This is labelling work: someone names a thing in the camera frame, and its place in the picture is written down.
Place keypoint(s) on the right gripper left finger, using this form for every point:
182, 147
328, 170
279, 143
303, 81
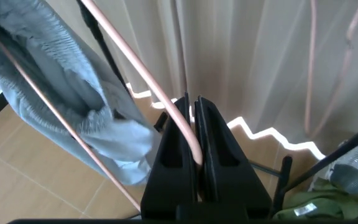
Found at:
169, 174

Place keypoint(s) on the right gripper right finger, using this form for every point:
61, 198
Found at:
232, 177

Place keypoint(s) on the pink clothes hanger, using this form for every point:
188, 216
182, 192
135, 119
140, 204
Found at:
311, 62
141, 68

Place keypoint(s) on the pale grey shorts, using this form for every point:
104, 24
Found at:
57, 77

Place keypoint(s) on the black clothes rack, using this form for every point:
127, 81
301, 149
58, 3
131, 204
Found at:
337, 152

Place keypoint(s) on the green garment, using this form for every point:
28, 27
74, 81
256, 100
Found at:
322, 199

